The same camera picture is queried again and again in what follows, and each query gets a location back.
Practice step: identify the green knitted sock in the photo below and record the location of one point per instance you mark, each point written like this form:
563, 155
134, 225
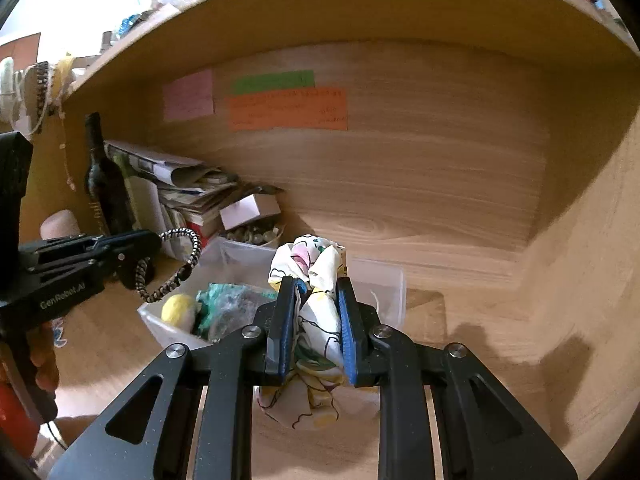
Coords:
215, 304

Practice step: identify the person's left hand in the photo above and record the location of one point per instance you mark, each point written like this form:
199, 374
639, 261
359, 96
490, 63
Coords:
42, 355

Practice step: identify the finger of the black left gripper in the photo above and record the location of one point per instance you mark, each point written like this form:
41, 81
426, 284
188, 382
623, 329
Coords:
134, 241
128, 271

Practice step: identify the pink sticky note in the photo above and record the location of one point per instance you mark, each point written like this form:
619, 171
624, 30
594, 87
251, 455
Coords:
189, 97

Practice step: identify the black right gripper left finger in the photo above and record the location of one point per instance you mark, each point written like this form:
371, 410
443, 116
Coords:
189, 412

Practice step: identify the floral fabric scrunchie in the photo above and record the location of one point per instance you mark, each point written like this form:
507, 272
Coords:
315, 392

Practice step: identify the stack of newspapers and books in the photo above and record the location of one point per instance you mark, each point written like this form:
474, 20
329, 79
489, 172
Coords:
170, 192

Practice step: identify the beige ceramic mug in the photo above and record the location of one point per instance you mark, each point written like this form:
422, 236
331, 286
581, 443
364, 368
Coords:
62, 223

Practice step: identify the orange sleeve forearm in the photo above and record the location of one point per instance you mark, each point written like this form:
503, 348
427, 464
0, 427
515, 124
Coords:
20, 429

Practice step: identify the small white cardboard box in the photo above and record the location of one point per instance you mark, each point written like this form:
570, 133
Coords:
249, 209

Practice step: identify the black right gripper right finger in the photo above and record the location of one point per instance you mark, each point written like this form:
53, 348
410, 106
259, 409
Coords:
441, 410

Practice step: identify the dark wine bottle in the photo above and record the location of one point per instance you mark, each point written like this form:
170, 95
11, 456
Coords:
105, 185

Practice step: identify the orange sticky note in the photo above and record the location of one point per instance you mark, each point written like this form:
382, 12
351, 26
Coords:
299, 108

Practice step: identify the yellow soft ball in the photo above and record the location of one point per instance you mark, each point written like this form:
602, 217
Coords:
180, 311

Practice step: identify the clear plastic storage bin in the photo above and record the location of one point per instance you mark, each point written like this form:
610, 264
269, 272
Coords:
377, 284

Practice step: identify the green sticky note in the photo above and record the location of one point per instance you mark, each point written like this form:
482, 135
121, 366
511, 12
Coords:
273, 81

